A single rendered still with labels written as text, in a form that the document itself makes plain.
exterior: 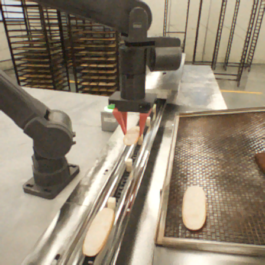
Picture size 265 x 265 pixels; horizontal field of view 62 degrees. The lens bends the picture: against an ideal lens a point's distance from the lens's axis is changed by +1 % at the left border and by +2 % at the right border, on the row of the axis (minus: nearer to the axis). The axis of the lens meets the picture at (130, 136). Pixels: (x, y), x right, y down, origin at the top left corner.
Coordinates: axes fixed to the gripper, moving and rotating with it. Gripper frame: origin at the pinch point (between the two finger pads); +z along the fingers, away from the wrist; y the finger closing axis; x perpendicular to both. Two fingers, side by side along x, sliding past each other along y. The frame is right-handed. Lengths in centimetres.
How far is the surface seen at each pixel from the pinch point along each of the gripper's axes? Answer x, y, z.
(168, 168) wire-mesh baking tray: 7.5, -9.7, 4.0
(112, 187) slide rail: 11.8, 2.0, 8.1
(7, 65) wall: -455, 439, 79
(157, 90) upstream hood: -44.8, -0.4, 1.8
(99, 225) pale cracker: 22.7, 0.7, 7.1
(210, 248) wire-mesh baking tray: 26.2, -16.7, 2.6
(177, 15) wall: -700, 30, -36
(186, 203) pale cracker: 18.8, -13.5, 2.7
